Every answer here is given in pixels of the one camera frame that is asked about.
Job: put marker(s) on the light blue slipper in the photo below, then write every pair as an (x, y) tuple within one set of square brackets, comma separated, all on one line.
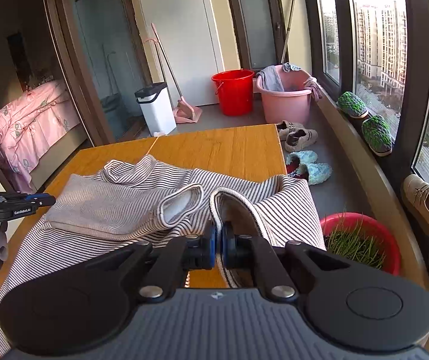
[(317, 174), (304, 156)]

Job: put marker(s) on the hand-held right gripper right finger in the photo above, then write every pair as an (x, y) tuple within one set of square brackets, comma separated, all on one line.
[(226, 249)]

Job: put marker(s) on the pink rag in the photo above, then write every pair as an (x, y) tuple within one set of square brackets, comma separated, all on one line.
[(314, 88)]

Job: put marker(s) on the green fuzzy slipper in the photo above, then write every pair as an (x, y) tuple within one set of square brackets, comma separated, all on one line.
[(376, 135), (351, 104)]

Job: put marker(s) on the beige sneaker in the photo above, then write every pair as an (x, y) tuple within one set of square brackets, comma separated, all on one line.
[(302, 138), (287, 126)]

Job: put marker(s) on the brown framed glass door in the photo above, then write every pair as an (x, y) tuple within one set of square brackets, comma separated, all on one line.
[(257, 22)]

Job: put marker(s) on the pink broom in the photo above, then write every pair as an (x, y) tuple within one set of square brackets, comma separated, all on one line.
[(167, 63)]

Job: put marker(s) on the striped long-sleeve shirt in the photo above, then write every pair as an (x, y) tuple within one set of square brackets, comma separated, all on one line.
[(124, 202)]

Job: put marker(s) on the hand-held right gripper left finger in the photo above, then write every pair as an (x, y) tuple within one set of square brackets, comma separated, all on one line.
[(209, 249)]

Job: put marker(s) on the red basin of grass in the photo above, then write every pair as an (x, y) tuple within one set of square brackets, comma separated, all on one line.
[(360, 243)]

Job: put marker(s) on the pink floral duvet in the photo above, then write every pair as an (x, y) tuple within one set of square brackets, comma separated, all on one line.
[(30, 123)]

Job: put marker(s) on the pink plastic basin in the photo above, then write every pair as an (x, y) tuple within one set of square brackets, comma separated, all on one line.
[(284, 105)]

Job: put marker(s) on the red plastic bucket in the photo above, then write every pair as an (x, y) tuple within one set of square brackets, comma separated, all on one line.
[(233, 92)]

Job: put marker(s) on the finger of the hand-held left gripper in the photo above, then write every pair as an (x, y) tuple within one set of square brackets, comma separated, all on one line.
[(12, 212), (12, 196)]

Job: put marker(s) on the grey cloth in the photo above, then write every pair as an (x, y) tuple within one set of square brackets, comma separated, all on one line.
[(272, 78)]

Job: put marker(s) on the white trash bin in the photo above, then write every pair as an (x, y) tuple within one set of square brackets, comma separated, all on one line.
[(156, 110)]

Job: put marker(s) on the beige leather shoe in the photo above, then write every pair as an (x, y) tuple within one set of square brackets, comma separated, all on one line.
[(422, 204)]

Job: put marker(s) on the brown sliding door frame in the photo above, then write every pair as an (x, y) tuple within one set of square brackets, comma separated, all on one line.
[(66, 52)]

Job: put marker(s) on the grey mop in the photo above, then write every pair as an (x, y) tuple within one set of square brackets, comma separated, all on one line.
[(288, 26)]

